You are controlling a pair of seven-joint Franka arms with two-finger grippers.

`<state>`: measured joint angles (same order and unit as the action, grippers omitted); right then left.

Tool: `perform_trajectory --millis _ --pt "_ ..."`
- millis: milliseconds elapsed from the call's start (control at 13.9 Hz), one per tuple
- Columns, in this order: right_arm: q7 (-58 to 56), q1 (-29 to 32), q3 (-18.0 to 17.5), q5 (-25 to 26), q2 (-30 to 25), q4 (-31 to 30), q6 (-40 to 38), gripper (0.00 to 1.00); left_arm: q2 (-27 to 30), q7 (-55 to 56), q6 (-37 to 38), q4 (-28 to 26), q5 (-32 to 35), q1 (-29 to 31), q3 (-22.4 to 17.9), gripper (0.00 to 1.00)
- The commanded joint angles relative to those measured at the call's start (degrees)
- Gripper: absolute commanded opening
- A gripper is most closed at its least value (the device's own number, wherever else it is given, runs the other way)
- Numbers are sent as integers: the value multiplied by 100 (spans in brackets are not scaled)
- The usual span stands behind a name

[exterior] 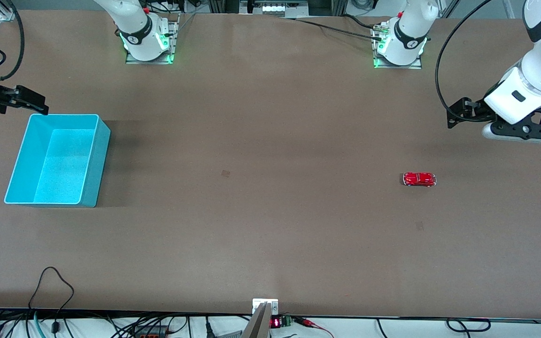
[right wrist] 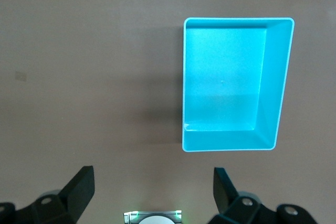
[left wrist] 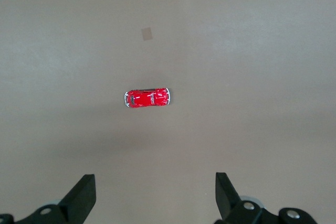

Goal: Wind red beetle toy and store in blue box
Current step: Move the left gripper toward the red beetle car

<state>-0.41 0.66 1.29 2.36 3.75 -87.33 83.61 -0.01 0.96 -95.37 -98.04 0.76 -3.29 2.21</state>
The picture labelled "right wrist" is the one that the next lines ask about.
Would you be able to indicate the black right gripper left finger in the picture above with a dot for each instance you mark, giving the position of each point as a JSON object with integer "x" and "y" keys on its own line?
{"x": 76, "y": 195}

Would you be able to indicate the blue plastic box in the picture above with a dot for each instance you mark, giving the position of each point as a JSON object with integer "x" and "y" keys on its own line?
{"x": 223, "y": 77}

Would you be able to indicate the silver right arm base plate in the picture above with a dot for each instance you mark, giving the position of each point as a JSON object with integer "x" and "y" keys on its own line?
{"x": 128, "y": 217}

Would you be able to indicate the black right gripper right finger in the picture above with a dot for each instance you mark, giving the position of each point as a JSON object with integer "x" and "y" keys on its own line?
{"x": 225, "y": 195}

